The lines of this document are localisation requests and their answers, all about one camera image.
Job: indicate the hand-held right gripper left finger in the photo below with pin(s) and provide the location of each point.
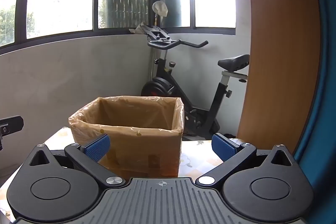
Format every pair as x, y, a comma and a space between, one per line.
97, 148

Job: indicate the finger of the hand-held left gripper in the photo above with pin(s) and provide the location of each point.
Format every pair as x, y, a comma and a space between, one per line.
13, 124

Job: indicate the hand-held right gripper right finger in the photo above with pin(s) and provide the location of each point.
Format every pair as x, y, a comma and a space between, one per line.
223, 146

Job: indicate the plastic-lined brown cardboard box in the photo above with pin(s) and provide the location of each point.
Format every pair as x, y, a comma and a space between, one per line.
136, 145

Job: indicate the black exercise bike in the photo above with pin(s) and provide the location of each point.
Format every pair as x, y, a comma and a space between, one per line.
162, 85

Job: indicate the blue curtain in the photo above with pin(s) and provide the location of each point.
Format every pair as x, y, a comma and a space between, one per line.
323, 108

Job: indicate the brown wooden door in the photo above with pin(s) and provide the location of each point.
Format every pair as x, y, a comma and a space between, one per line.
283, 56

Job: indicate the crumpled white bag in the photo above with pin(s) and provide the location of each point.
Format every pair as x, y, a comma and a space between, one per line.
137, 28

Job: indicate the black-framed window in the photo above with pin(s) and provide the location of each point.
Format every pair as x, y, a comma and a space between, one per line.
95, 3

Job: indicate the white bag-covered pole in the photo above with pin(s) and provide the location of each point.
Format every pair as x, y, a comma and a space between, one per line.
160, 8

